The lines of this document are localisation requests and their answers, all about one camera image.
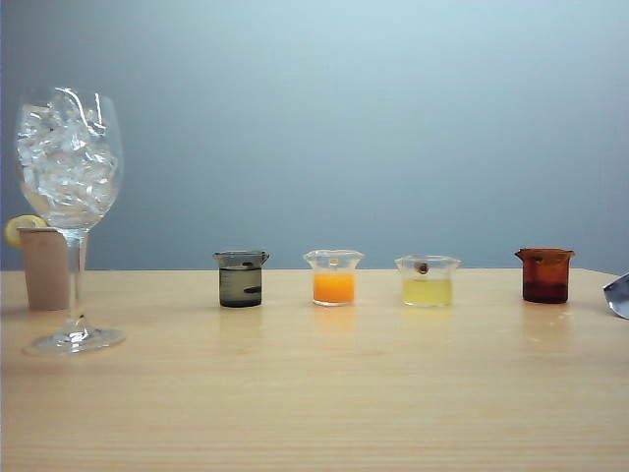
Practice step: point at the clear ice cubes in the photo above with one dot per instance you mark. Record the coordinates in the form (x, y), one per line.
(66, 157)

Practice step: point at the stainless steel ice scoop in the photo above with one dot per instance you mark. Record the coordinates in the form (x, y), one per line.
(620, 300)

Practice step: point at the clear beaker with orange juice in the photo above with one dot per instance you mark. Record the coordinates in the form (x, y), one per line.
(334, 287)

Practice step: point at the grey smoked glass beaker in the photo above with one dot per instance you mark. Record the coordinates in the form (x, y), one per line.
(241, 287)

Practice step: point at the clear beaker with pale yellow liquid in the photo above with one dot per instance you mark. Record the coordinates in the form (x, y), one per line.
(427, 290)

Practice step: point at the amber brown glass beaker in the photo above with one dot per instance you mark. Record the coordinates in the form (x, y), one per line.
(544, 282)

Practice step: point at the clear wine glass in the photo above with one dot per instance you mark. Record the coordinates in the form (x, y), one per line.
(74, 275)

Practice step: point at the beige paper cup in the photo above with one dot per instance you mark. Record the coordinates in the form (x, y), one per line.
(46, 270)

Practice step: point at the yellow lemon slice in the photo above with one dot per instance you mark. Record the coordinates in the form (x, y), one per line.
(15, 231)

